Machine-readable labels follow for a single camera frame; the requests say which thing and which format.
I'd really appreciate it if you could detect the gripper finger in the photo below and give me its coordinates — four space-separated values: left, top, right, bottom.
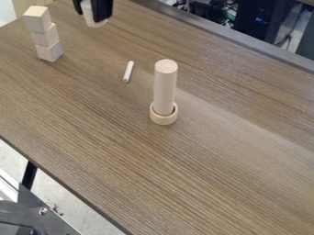
71 0 85 16
83 0 116 28

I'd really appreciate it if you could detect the wooden ring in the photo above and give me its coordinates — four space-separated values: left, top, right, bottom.
148 101 180 126

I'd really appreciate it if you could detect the long wooden cylinder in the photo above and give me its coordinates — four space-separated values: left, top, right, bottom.
151 59 180 117

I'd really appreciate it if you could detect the thin wooden dowel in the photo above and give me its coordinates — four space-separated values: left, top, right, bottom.
121 60 137 84

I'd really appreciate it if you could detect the black computer tower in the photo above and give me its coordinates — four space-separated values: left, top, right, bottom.
232 0 297 42

